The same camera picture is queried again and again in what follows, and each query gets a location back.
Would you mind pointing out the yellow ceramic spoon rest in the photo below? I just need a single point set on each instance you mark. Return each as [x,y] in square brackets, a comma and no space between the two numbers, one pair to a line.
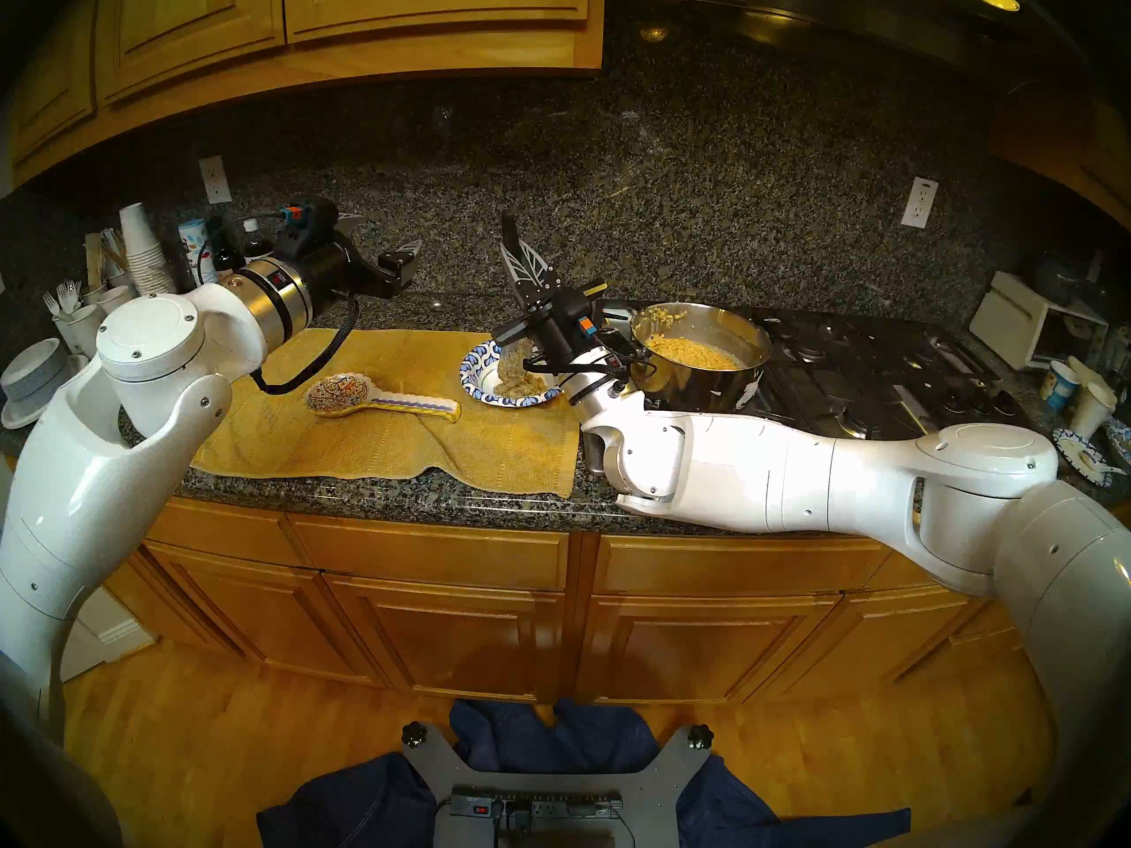
[340,394]

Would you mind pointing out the dark kettle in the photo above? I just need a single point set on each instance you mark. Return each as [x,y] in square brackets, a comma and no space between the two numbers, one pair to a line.
[1065,281]

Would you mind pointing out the soy sauce bottle white label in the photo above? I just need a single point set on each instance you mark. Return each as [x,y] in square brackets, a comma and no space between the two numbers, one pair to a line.
[256,241]

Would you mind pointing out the blue white paper cup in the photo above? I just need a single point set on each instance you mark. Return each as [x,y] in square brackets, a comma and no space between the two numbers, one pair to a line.
[1062,387]

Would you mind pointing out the small white object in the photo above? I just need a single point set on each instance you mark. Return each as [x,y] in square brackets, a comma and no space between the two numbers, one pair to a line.
[1085,371]

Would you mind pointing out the wooden corner cabinet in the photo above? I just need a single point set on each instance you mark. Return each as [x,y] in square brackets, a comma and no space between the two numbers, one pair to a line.
[1087,157]

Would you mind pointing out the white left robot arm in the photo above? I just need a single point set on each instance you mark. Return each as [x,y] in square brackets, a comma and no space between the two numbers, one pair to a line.
[88,484]

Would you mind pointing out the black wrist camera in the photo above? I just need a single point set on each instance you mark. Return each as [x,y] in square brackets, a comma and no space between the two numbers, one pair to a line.
[570,309]
[314,217]

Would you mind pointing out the steel gas cooktop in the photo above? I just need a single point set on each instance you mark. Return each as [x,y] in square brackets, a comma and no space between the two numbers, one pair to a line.
[866,369]

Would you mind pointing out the paper cup with plastic forks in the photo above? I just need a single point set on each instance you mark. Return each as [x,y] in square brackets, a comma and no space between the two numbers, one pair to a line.
[79,325]

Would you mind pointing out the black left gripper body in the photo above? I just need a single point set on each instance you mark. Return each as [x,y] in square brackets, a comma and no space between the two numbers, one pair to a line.
[349,268]

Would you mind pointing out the wooden wall cabinets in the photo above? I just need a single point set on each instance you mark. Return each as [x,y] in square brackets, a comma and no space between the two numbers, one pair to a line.
[353,16]

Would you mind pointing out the white toaster oven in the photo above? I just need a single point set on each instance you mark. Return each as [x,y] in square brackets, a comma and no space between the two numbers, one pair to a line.
[1012,321]

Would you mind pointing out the wooden chopsticks bundle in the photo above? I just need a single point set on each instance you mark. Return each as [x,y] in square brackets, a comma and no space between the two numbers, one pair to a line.
[95,254]

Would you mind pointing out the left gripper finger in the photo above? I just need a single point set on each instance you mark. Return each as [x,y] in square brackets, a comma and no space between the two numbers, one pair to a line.
[350,223]
[402,263]

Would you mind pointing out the white patterned canister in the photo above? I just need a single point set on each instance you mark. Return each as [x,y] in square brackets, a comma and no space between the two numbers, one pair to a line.
[194,250]

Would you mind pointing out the stack of white paper cups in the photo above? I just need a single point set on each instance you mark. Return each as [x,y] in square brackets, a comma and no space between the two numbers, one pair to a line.
[146,254]

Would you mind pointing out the cooked oatmeal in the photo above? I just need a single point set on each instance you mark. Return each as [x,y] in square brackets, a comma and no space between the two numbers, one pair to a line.
[698,353]

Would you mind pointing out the scooped oatmeal heap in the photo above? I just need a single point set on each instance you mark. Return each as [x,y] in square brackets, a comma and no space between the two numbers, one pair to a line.
[521,380]

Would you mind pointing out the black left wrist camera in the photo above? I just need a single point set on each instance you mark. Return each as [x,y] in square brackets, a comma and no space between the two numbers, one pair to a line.
[314,217]

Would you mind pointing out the blue white paper bowl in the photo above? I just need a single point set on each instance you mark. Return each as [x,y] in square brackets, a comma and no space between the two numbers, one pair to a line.
[482,374]

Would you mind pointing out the grey robot base frame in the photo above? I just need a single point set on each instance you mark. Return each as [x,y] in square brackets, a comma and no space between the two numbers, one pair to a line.
[663,784]

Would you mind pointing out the dark glass bottle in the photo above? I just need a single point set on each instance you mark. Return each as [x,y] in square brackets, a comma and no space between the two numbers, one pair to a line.
[225,250]

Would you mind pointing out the steel range hood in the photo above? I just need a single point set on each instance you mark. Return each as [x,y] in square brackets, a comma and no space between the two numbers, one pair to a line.
[795,7]

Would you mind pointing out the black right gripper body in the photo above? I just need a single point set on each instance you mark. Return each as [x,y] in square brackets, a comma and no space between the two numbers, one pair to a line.
[552,321]

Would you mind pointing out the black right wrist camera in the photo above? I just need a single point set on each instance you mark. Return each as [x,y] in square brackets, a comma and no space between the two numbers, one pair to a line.
[570,309]

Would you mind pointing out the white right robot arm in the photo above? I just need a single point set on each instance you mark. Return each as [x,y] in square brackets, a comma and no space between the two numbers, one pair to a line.
[795,475]

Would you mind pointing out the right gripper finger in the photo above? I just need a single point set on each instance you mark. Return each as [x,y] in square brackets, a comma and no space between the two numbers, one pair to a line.
[519,276]
[546,281]

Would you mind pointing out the stainless steel pot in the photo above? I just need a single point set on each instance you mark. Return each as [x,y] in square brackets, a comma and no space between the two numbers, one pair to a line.
[698,391]

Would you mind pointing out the wooden base cabinets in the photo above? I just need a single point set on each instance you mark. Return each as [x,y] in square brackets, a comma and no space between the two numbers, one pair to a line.
[459,625]

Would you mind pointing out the stack of white bowls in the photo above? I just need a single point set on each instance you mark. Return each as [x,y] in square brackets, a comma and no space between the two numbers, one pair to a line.
[35,382]

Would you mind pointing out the white double wall outlet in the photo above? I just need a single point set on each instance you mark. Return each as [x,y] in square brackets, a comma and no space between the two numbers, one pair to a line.
[920,202]

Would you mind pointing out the yellow towel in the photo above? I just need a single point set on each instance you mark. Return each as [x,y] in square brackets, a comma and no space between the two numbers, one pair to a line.
[371,449]

